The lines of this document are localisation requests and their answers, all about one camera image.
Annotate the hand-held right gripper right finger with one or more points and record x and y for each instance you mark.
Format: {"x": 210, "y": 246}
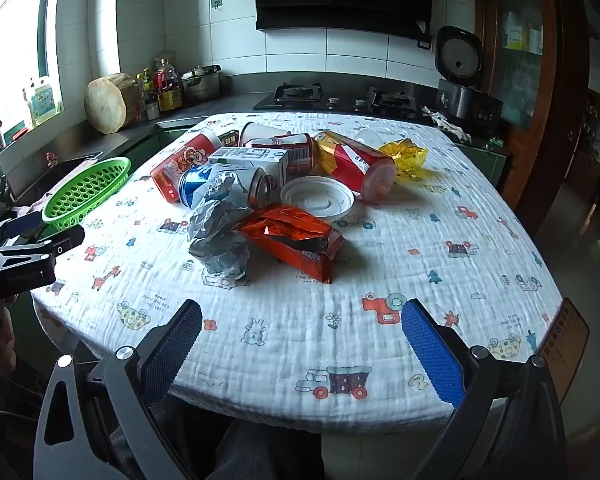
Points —
{"x": 432, "y": 355}

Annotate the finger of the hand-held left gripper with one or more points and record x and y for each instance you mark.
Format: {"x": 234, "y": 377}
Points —
{"x": 25, "y": 222}
{"x": 65, "y": 241}

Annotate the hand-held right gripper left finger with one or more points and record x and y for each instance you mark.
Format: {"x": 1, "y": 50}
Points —
{"x": 172, "y": 350}

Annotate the green plastic basket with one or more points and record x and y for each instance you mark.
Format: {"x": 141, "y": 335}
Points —
{"x": 87, "y": 187}

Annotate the grey paper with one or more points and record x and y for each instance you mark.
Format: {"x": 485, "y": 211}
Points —
{"x": 220, "y": 230}

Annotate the red cartoon paper cup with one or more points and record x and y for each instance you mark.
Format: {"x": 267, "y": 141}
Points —
{"x": 180, "y": 165}

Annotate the crushed blue can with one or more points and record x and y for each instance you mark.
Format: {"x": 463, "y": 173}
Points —
{"x": 195, "y": 185}

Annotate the orange foil snack bag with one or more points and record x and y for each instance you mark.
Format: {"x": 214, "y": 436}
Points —
{"x": 290, "y": 232}

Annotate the small dark red box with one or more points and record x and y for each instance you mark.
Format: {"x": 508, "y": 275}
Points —
{"x": 228, "y": 138}

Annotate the white plastic lid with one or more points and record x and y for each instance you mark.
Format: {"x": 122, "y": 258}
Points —
{"x": 317, "y": 200}

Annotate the yellow plastic wrapper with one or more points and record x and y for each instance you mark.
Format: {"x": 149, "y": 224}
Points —
{"x": 405, "y": 157}

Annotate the white milk carton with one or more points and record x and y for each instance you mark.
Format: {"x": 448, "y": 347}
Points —
{"x": 252, "y": 161}

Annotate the red yellow drink bottle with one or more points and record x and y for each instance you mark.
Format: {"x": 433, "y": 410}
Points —
{"x": 352, "y": 162}

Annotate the white paper cup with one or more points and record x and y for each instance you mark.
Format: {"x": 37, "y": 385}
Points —
{"x": 260, "y": 132}

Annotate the red cola can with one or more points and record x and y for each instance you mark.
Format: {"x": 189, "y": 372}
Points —
{"x": 297, "y": 152}

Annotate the person's left hand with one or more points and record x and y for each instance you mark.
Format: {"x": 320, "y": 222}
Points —
{"x": 4, "y": 340}

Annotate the small red white figurine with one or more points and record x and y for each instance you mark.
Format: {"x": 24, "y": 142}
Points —
{"x": 51, "y": 159}

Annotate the printed table cloth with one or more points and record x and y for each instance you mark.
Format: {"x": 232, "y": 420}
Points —
{"x": 290, "y": 320}

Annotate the detergent bottle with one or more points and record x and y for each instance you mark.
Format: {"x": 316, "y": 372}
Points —
{"x": 44, "y": 102}

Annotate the wooden chair back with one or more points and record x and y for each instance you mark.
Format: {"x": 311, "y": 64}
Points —
{"x": 565, "y": 345}

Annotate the round wooden chopping block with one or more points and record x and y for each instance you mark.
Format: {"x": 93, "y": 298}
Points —
{"x": 107, "y": 105}

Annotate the small white jar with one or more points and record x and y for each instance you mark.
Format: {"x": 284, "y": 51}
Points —
{"x": 152, "y": 111}

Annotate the yellow tin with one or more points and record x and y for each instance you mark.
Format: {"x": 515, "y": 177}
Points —
{"x": 170, "y": 100}

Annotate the window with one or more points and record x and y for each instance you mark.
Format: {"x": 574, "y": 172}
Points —
{"x": 10, "y": 45}

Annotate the dark sauce bottle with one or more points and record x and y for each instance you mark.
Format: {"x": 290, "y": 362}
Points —
{"x": 166, "y": 76}

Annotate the steel pot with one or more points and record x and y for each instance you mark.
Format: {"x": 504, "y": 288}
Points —
{"x": 200, "y": 85}

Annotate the small green toy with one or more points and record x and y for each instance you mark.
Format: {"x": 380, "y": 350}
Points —
{"x": 495, "y": 142}

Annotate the white crumpled cloth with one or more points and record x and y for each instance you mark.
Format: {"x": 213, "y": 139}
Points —
{"x": 445, "y": 122}

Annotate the black gas stove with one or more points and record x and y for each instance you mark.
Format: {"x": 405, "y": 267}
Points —
{"x": 330, "y": 97}

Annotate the black rice cooker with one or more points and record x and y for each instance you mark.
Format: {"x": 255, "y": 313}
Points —
{"x": 460, "y": 75}

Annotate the wooden glass-door cabinet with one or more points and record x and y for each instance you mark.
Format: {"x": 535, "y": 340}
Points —
{"x": 520, "y": 60}

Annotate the wall socket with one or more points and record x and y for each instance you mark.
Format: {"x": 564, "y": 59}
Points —
{"x": 423, "y": 45}

